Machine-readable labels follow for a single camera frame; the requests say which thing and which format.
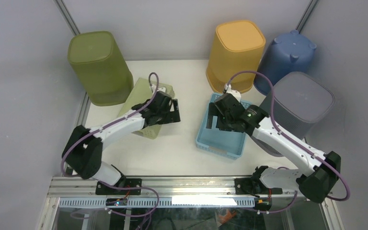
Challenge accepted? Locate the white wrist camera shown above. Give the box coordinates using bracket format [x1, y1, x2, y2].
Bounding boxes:
[223, 84, 241, 102]
[151, 85, 166, 95]

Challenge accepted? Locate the purple cable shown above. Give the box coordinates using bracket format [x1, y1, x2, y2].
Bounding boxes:
[60, 72, 160, 178]
[223, 70, 351, 202]

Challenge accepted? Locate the blue plastic bucket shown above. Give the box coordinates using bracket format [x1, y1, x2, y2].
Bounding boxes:
[257, 30, 317, 85]

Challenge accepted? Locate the grey mesh basket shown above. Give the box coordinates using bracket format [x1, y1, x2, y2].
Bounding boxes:
[274, 72, 335, 140]

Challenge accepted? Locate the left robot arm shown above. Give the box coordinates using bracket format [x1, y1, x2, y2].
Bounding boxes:
[60, 91, 181, 195]

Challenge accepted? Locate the light blue crate underneath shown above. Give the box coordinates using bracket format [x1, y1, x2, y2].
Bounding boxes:
[195, 106, 246, 160]

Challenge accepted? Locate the olive green mesh basket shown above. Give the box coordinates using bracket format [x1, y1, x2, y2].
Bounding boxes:
[68, 31, 134, 106]

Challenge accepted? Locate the white slotted cable duct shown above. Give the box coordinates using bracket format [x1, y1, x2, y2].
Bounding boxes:
[58, 195, 255, 209]

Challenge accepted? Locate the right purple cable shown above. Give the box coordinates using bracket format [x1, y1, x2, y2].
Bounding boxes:
[223, 70, 351, 202]

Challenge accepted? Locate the aluminium mounting rail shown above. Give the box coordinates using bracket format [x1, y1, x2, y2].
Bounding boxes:
[47, 176, 334, 199]

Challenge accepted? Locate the light green shallow crate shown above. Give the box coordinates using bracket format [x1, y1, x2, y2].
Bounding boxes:
[117, 78, 175, 139]

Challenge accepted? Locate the orange mesh basket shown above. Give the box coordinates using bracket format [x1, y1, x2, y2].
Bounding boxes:
[206, 20, 266, 92]

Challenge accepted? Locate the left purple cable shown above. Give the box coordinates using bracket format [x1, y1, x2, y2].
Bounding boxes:
[60, 72, 160, 178]

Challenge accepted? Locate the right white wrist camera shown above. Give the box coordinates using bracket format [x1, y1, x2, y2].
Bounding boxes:
[223, 84, 241, 102]

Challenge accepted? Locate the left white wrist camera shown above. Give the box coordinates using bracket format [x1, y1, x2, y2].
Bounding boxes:
[151, 85, 166, 95]

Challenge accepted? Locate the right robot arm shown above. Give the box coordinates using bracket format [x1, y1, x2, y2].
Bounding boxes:
[206, 93, 341, 203]

